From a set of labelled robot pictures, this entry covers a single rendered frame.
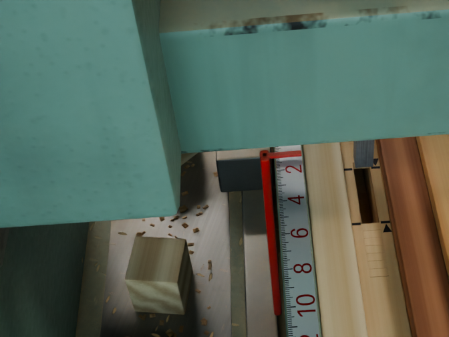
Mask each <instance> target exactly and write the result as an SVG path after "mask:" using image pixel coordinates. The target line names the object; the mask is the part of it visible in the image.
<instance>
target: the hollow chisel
mask: <svg viewBox="0 0 449 337"><path fill-rule="evenodd" d="M374 142H375V140H359V141H354V142H353V158H354V163H355V168H361V167H371V166H373V154H374Z"/></svg>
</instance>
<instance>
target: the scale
mask: <svg viewBox="0 0 449 337"><path fill-rule="evenodd" d="M295 150H301V145H295V146H277V147H275V152H286V151H295ZM276 164H277V182H278V192H279V210H280V219H281V237H282V247H283V265H284V274H285V293H286V302H287V320H288V330H289V337H320V335H319V322H318V315H317V303H316V296H315V283H314V276H313V263H312V256H311V243H310V236H309V224H308V216H307V203H306V196H305V183H304V176H303V163H302V156H297V157H287V158H276Z"/></svg>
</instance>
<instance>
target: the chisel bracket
mask: <svg viewBox="0 0 449 337"><path fill-rule="evenodd" d="M159 35H160V43H161V47H162V54H163V58H164V64H165V68H166V75H167V78H168V85H169V89H170V95H171V99H172V106H173V110H174V116H175V120H176V127H177V131H178V137H179V141H180V147H181V154H185V153H195V152H212V151H222V150H240V149H250V148H267V147H277V146H295V145H304V144H322V143H332V142H349V141H359V140H377V139H387V138H404V137H414V136H431V135H441V134H449V0H160V21H159Z"/></svg>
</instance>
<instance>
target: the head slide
mask: <svg viewBox="0 0 449 337"><path fill-rule="evenodd" d="M159 21H160V0H0V228H4V227H23V226H34V225H53V224H63V223H82V222H92V221H111V220H121V219H140V218H151V217H169V216H173V215H175V214H177V211H178V209H179V206H180V174H181V147H180V141H179V137H178V131H177V127H176V120H175V116H174V110H173V106H172V99H171V95H170V89H169V85H168V78H167V75H166V68H165V64H164V58H163V54H162V47H161V43H160V35H159Z"/></svg>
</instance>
